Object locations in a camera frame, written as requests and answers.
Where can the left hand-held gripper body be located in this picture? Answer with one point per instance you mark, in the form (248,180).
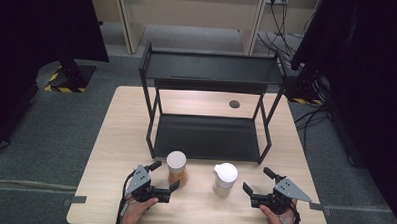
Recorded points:
(140,181)

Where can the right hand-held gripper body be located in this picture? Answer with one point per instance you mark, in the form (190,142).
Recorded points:
(289,190)

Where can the white-lidded jar with orange contents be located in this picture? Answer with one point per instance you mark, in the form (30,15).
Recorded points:
(176,163)

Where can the white-lidded jar with spout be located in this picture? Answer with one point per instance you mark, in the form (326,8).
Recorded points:
(226,176)

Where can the black two-tier metal rack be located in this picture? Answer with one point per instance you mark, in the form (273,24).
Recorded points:
(207,137)

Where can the person's left hand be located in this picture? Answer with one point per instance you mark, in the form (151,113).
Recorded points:
(133,213)

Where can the person's right hand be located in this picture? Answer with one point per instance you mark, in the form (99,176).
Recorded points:
(282,223)

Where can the grey tape strip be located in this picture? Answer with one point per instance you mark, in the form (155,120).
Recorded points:
(318,207)
(76,200)

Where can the dark round table grommet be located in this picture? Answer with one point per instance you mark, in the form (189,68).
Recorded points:
(234,104)

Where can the stand base with yellow-black tape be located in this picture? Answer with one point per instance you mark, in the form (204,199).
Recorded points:
(304,90)
(71,79)

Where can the black curtain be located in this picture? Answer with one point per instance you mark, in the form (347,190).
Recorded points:
(371,81)
(29,36)

